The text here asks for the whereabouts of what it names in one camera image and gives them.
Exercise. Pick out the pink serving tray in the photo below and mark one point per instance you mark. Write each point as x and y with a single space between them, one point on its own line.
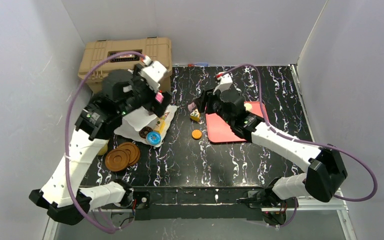
219 132

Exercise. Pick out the round orange waffle cookie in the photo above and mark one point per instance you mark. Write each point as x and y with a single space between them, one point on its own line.
196 134

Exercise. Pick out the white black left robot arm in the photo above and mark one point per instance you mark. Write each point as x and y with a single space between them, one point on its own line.
62 196

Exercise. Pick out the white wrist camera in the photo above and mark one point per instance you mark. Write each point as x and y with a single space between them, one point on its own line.
224 82
153 74

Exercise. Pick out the aluminium frame rail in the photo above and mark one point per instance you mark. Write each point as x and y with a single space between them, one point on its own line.
146 197

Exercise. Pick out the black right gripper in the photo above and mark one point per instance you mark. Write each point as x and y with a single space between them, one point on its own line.
208 102

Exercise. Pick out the white three-tier cake stand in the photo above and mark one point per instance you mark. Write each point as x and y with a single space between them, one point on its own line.
135 121

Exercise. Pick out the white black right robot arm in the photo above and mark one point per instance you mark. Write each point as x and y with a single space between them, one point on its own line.
322 166

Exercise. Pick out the yellow mug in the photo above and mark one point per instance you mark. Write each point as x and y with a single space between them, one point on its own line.
103 150

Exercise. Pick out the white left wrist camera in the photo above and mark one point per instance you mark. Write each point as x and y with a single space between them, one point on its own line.
153 74

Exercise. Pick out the yellow cake slice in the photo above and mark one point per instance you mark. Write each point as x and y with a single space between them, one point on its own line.
195 116

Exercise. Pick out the chocolate donut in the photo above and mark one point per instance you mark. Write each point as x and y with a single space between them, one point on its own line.
145 131

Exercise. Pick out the pink cake slice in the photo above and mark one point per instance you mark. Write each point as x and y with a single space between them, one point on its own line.
159 97

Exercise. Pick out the yellow cake with cherry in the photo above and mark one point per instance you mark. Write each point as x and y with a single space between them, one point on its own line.
159 126

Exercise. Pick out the blue donut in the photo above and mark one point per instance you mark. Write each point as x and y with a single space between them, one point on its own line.
153 138

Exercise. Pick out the white round cake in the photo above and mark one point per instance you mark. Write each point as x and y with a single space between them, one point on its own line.
248 106

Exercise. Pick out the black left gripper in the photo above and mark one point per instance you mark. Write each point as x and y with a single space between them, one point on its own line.
155 99

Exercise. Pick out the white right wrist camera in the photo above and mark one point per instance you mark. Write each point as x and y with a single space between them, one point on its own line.
224 82

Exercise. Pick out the stack of brown wooden coasters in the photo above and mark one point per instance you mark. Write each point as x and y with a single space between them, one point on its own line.
125 155

